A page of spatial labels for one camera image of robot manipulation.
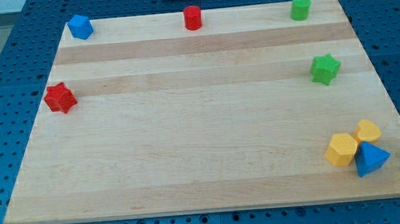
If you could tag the red star block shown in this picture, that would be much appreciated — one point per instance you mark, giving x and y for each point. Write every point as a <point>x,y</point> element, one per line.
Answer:
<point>59,98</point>

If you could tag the wooden board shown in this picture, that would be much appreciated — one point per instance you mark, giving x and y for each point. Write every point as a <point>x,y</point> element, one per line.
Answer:
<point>170,121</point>

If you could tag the yellow hexagon block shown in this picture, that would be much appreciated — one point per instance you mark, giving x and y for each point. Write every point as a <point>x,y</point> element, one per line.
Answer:
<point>341,149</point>

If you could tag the green cylinder block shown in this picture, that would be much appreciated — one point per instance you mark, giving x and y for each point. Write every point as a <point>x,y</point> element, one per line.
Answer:
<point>300,9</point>

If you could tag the blue cube block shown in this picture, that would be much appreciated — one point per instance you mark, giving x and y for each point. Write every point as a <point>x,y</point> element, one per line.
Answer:
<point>80,27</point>

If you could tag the red cylinder block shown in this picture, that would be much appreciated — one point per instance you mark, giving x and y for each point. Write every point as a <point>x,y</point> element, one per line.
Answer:
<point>193,18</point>

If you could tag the green star block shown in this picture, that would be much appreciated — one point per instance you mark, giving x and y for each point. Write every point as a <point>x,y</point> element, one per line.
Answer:
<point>324,69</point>

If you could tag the yellow heart block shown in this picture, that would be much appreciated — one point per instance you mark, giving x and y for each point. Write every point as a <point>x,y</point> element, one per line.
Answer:
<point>367,131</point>

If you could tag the blue triangle block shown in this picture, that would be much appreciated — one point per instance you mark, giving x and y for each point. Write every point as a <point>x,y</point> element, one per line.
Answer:
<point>370,158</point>

